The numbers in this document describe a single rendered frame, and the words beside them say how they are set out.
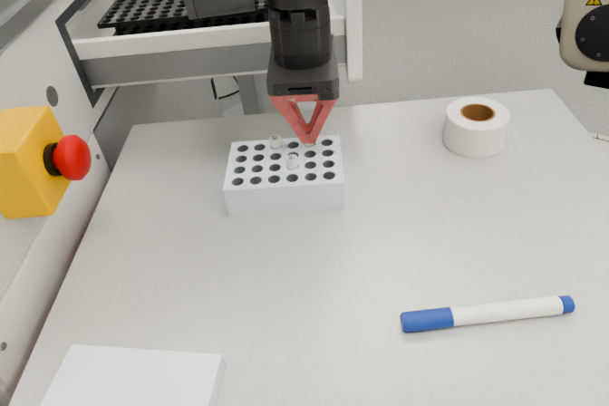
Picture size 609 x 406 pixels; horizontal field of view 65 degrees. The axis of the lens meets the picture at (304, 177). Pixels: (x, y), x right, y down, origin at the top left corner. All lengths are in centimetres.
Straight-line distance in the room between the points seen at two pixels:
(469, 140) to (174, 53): 36
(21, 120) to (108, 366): 22
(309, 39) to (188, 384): 30
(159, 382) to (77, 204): 27
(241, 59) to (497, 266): 37
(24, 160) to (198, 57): 25
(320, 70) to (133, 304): 27
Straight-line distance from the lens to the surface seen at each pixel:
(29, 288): 52
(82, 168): 45
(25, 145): 44
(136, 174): 61
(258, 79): 181
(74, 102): 62
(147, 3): 70
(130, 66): 63
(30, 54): 56
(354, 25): 57
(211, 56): 60
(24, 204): 46
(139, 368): 41
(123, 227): 55
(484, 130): 56
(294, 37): 44
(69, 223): 58
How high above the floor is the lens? 111
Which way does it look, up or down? 40 degrees down
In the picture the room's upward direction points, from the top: 6 degrees counter-clockwise
